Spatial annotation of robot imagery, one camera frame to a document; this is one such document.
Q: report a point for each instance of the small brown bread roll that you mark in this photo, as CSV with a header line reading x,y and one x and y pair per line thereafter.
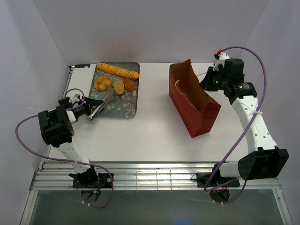
x,y
129,85

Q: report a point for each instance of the metal serving tongs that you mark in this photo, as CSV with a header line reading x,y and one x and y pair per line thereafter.
x,y
100,107

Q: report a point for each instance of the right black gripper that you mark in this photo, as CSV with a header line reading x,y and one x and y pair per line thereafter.
x,y
206,83

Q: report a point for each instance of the round striped bun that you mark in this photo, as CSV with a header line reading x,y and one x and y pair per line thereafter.
x,y
102,83

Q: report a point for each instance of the red paper bag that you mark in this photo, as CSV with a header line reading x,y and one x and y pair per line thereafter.
x,y
197,109

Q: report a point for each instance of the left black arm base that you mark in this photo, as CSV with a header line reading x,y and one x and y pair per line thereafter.
x,y
90,179

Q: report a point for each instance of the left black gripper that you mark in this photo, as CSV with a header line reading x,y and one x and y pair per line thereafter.
x,y
89,103

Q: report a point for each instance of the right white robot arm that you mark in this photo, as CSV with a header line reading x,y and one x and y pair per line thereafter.
x,y
264,159

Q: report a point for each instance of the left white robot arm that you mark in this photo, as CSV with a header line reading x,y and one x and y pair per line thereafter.
x,y
57,131

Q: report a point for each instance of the sliced bread piece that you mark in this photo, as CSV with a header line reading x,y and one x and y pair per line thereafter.
x,y
119,88

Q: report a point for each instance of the floral metal tray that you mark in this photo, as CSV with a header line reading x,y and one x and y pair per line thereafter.
x,y
122,107

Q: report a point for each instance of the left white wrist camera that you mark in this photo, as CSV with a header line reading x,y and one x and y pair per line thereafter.
x,y
76,98

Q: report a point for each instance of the long orange baguette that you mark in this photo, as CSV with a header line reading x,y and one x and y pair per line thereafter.
x,y
115,70

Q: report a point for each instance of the aluminium frame rail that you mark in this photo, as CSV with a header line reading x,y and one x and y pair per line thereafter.
x,y
127,175

